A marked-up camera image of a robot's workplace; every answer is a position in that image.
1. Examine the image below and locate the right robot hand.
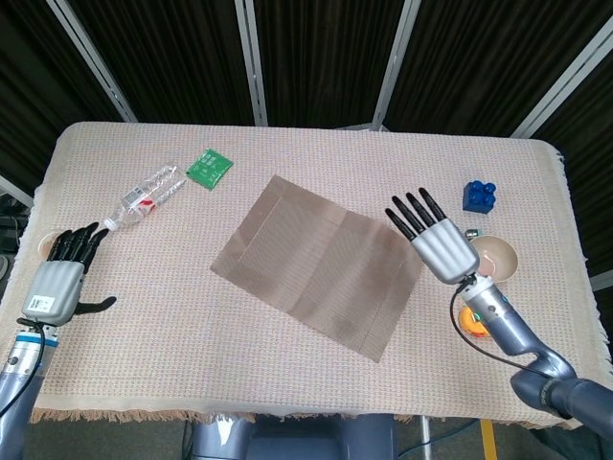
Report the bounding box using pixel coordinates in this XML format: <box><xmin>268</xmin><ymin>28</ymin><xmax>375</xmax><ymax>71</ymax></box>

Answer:
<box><xmin>385</xmin><ymin>187</ymin><xmax>481</xmax><ymax>285</ymax></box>

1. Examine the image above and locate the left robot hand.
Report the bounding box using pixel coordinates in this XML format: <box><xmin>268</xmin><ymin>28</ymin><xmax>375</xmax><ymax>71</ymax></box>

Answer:
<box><xmin>21</xmin><ymin>222</ymin><xmax>118</xmax><ymax>327</ymax></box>

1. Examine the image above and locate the light brown bowl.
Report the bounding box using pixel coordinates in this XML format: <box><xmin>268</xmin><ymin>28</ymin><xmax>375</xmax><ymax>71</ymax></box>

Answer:
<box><xmin>466</xmin><ymin>234</ymin><xmax>519</xmax><ymax>284</ymax></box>

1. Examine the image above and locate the brown woven placemat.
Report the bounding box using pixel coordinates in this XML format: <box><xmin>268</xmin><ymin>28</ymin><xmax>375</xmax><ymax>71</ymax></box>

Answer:
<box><xmin>209</xmin><ymin>174</ymin><xmax>425</xmax><ymax>364</ymax></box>

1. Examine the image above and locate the brown tape roll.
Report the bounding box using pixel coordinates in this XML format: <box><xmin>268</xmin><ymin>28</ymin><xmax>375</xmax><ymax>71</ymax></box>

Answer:
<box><xmin>37</xmin><ymin>231</ymin><xmax>64</xmax><ymax>256</ymax></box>

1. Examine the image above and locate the blue toy building block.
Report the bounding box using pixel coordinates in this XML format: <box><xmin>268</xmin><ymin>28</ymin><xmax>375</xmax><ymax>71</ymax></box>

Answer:
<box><xmin>462</xmin><ymin>179</ymin><xmax>499</xmax><ymax>215</ymax></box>

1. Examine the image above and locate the yellow tape measure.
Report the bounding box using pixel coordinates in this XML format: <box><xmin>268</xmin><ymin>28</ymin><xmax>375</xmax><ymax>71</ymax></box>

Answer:
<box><xmin>458</xmin><ymin>306</ymin><xmax>492</xmax><ymax>339</ymax></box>

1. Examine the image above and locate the clear plastic water bottle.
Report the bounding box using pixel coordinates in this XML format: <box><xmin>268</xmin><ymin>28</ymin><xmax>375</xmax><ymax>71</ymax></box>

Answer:
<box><xmin>102</xmin><ymin>164</ymin><xmax>188</xmax><ymax>232</ymax></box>

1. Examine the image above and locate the pink woven tablecloth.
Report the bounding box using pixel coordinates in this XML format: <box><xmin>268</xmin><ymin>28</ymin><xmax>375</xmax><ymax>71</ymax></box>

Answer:
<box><xmin>7</xmin><ymin>120</ymin><xmax>604</xmax><ymax>430</ymax></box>

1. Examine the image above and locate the green sachet packet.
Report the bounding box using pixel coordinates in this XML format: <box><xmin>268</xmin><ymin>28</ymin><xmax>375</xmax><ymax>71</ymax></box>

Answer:
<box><xmin>185</xmin><ymin>148</ymin><xmax>235</xmax><ymax>191</ymax></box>

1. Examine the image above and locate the black pleated curtain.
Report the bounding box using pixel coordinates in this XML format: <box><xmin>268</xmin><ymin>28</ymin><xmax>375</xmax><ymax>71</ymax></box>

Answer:
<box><xmin>0</xmin><ymin>0</ymin><xmax>613</xmax><ymax>279</ymax></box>

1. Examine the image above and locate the grey robot torso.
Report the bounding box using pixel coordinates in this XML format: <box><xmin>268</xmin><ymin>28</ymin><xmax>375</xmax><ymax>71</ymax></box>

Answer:
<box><xmin>190</xmin><ymin>414</ymin><xmax>398</xmax><ymax>460</ymax></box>

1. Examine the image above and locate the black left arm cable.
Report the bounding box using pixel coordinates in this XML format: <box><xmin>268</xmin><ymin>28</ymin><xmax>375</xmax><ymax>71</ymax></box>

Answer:
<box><xmin>0</xmin><ymin>315</ymin><xmax>48</xmax><ymax>418</ymax></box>

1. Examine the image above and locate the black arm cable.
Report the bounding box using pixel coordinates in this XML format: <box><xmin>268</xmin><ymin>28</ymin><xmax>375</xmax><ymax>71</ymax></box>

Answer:
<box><xmin>0</xmin><ymin>315</ymin><xmax>48</xmax><ymax>418</ymax></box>
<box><xmin>448</xmin><ymin>281</ymin><xmax>534</xmax><ymax>374</ymax></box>

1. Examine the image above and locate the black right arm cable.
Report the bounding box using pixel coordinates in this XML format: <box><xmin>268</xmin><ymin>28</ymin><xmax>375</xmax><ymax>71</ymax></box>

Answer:
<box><xmin>448</xmin><ymin>281</ymin><xmax>534</xmax><ymax>374</ymax></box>

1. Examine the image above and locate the blue floor cable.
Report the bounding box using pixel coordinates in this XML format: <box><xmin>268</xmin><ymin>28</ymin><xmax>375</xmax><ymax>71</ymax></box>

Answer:
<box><xmin>398</xmin><ymin>421</ymin><xmax>481</xmax><ymax>456</ymax></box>

